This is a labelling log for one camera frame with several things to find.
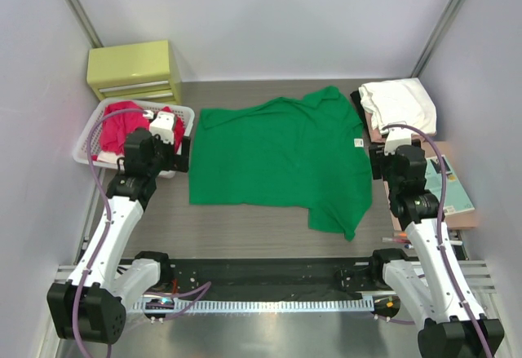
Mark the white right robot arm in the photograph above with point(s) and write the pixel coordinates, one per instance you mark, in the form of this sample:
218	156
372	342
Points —
450	320

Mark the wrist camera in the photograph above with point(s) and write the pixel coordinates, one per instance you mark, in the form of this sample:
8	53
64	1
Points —
162	124
398	134

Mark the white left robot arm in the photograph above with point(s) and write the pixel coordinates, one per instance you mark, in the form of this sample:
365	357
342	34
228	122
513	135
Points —
92	304

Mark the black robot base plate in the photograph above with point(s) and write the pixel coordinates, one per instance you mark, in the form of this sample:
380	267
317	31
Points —
277	279

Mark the white plastic laundry basket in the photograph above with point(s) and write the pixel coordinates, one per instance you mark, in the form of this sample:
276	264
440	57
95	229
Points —
89	142

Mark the aluminium slotted rail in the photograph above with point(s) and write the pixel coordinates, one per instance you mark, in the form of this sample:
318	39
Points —
365	304

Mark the blue marker pen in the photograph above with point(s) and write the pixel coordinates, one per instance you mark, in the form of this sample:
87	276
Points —
395	239

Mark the yellow green drawer cabinet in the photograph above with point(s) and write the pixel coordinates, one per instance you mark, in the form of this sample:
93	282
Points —
146	70

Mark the teal paperback book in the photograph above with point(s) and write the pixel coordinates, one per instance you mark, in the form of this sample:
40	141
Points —
456	197

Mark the green t shirt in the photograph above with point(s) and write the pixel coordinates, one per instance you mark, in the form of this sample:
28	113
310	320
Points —
287	152

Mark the white folded t shirt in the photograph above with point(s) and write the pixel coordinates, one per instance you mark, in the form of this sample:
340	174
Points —
396	101

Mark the black folded t shirt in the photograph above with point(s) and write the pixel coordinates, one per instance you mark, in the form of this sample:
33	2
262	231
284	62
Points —
356	99

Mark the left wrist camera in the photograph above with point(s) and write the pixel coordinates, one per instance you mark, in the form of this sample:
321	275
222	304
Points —
162	124

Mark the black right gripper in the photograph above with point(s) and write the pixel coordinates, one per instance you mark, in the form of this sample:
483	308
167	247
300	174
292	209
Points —
379	161

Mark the pink folded t shirt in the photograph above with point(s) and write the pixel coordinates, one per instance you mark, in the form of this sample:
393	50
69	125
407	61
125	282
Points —
425	124

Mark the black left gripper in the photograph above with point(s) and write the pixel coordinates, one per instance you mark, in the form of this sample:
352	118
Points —
179	161

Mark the red t shirt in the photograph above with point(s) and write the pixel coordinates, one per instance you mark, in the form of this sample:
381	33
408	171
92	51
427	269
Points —
111	135

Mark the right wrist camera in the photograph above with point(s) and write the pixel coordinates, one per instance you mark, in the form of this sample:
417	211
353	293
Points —
398	134

